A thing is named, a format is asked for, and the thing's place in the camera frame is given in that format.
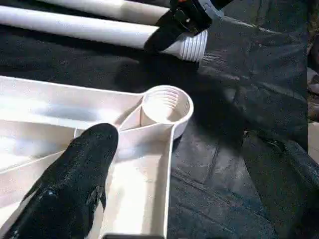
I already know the white plastic table leg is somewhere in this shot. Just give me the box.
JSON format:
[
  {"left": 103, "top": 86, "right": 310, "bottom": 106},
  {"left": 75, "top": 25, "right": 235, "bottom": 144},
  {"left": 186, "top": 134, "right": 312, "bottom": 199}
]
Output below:
[
  {"left": 37, "top": 0, "right": 172, "bottom": 26},
  {"left": 0, "top": 5, "right": 209, "bottom": 63}
]

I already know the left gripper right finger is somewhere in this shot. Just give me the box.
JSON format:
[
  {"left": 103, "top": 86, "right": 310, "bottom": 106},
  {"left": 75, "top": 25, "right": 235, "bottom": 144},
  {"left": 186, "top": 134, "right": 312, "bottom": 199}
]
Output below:
[{"left": 242, "top": 130, "right": 319, "bottom": 239}]

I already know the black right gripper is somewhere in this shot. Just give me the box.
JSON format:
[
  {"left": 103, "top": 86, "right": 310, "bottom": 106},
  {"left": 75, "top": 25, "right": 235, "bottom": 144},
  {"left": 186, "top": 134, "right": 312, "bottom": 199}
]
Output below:
[{"left": 144, "top": 0, "right": 235, "bottom": 54}]

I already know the white plastic table top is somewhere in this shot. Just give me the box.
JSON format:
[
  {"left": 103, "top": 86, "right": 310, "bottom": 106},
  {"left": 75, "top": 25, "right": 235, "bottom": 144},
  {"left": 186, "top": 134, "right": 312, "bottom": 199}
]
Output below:
[{"left": 0, "top": 75, "right": 195, "bottom": 239}]

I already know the black work mat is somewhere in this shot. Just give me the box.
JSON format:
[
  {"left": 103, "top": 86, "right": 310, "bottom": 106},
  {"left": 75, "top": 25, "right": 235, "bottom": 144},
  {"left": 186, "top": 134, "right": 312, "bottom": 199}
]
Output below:
[{"left": 0, "top": 0, "right": 319, "bottom": 239}]

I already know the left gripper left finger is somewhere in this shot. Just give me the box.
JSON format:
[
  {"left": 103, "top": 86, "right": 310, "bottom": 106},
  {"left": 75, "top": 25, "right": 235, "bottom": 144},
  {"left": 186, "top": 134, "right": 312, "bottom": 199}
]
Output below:
[{"left": 0, "top": 123, "right": 120, "bottom": 239}]

